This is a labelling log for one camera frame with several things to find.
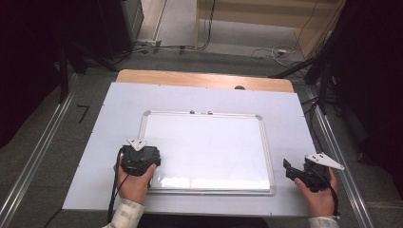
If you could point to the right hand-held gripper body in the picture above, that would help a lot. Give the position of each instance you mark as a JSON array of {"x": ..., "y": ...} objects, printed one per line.
[{"x": 313, "y": 174}]

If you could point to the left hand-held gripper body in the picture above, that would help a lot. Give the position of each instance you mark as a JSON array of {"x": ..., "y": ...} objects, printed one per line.
[{"x": 139, "y": 160}]

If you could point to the white board with aluminium frame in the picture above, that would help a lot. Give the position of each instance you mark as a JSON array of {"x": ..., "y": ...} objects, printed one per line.
[{"x": 206, "y": 148}]

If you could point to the person's left hand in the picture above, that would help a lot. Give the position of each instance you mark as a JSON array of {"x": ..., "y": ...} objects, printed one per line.
[{"x": 134, "y": 186}]

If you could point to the person's right hand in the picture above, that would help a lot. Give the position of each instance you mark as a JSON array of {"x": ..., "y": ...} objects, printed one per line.
[{"x": 318, "y": 201}]

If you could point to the black metal stand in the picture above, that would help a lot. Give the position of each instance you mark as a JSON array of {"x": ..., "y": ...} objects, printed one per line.
[
  {"x": 323, "y": 88},
  {"x": 63, "y": 72}
]

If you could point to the person's dark lap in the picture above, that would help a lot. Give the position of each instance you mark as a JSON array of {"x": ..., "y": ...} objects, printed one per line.
[{"x": 202, "y": 222}]

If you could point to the dark curtain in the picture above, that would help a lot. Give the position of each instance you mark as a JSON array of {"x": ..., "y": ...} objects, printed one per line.
[
  {"x": 370, "y": 79},
  {"x": 28, "y": 63}
]

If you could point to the grey power strip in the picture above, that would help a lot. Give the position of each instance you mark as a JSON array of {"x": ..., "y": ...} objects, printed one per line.
[{"x": 148, "y": 42}]

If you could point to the light wooden shelf unit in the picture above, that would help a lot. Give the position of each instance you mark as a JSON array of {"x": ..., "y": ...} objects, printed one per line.
[{"x": 259, "y": 15}]

